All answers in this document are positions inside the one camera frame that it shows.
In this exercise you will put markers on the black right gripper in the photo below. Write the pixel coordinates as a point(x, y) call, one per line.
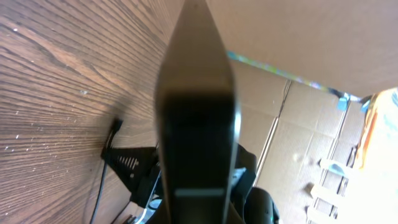
point(252, 204)

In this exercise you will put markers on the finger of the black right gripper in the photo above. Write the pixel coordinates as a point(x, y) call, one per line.
point(136, 167)

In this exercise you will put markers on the Galaxy smartphone with reflective screen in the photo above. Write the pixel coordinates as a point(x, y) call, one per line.
point(197, 118)

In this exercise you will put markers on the cardboard board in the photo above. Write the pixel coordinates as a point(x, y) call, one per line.
point(317, 83)

